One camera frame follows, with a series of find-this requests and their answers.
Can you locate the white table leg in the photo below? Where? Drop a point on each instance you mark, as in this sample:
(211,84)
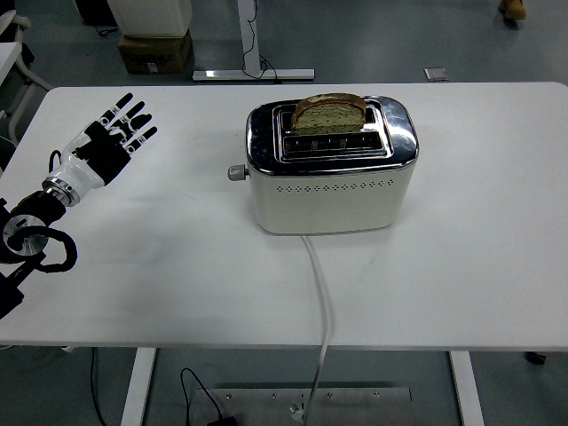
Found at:
(466,390)
(137,386)

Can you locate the black equipment case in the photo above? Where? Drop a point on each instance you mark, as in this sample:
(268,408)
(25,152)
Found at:
(95,11)

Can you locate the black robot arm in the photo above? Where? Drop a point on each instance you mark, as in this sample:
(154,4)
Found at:
(40,206)

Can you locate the black caster wheel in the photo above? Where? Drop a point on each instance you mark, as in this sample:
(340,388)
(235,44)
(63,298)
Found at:
(535,358)

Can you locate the cream and chrome toaster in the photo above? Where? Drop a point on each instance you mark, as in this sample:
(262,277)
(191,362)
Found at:
(328,208)

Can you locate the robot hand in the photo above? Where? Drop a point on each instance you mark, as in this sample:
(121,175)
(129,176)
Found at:
(104,155)

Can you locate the grey floor socket plate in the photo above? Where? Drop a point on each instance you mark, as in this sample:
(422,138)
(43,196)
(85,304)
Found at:
(436,73)

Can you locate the brown cardboard box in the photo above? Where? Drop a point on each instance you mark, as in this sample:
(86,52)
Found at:
(155,55)

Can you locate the white plastic container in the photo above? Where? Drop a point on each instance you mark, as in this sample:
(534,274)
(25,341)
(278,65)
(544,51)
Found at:
(151,18)

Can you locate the white desk leg with foot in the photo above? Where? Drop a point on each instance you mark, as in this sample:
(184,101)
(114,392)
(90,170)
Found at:
(244,26)

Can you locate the person's foot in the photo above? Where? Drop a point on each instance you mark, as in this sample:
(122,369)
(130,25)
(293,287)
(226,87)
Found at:
(515,9)

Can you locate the grey toaster lever knob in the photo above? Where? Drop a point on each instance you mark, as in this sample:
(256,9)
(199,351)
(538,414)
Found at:
(236,172)

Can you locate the brown bread slice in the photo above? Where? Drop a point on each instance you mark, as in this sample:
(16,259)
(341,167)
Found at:
(328,117)

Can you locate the white furniture frame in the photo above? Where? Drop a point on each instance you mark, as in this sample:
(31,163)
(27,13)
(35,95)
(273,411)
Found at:
(6,57)

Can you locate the grey metal plate with screws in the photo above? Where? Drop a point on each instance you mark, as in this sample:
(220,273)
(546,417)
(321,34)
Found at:
(355,408)

